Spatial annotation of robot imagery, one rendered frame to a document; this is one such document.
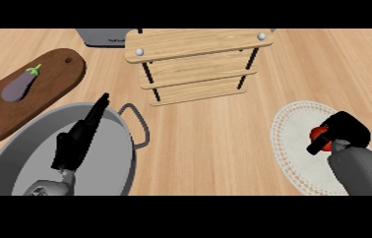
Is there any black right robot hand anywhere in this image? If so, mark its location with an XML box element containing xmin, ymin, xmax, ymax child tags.
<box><xmin>306</xmin><ymin>110</ymin><xmax>372</xmax><ymax>156</ymax></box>

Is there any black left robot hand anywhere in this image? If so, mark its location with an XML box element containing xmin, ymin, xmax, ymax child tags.
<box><xmin>49</xmin><ymin>92</ymin><xmax>113</xmax><ymax>172</ymax></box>

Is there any red tomato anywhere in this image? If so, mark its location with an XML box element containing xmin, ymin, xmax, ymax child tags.
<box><xmin>311</xmin><ymin>126</ymin><xmax>334</xmax><ymax>152</ymax></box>

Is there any white round placemat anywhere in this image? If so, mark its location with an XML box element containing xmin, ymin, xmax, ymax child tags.
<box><xmin>269</xmin><ymin>100</ymin><xmax>352</xmax><ymax>197</ymax></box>

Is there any wooden tiered shelf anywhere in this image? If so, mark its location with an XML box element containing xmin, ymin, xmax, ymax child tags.
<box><xmin>125</xmin><ymin>29</ymin><xmax>277</xmax><ymax>107</ymax></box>

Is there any grey metal pot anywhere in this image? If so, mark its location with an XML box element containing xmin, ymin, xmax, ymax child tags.
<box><xmin>0</xmin><ymin>101</ymin><xmax>151</xmax><ymax>197</ymax></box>

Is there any brown wooden cutting board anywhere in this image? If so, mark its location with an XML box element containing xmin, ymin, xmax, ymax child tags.
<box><xmin>0</xmin><ymin>47</ymin><xmax>88</xmax><ymax>142</ymax></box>

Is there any purple eggplant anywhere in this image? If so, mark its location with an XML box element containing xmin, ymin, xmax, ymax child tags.
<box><xmin>0</xmin><ymin>63</ymin><xmax>45</xmax><ymax>103</ymax></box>

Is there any grey appliance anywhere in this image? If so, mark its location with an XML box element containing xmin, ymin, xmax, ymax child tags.
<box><xmin>74</xmin><ymin>29</ymin><xmax>136</xmax><ymax>48</ymax></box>

